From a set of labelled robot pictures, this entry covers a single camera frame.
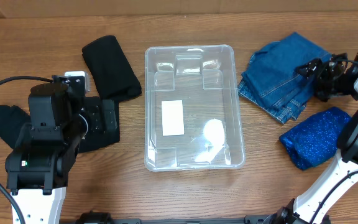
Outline blue jeans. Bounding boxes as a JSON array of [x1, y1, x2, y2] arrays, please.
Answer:
[[238, 32, 331, 124]]

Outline sparkly blue cloth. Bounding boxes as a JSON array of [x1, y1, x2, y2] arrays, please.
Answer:
[[279, 107, 351, 170]]

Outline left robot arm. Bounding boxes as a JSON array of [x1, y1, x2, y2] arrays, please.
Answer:
[[5, 83, 119, 223]]

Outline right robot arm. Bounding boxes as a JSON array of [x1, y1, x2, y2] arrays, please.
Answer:
[[265, 53, 358, 223]]

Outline white label in container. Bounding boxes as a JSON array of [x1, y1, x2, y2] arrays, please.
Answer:
[[162, 100, 185, 136]]

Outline clear plastic container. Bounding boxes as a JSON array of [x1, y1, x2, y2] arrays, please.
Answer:
[[144, 44, 246, 172]]

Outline black rolled cloth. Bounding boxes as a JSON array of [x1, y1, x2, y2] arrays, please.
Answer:
[[82, 35, 142, 102]]

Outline small black crumpled cloth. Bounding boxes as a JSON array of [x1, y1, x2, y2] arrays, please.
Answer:
[[0, 105, 30, 149]]

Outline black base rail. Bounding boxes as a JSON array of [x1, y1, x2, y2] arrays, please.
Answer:
[[60, 211, 272, 224]]

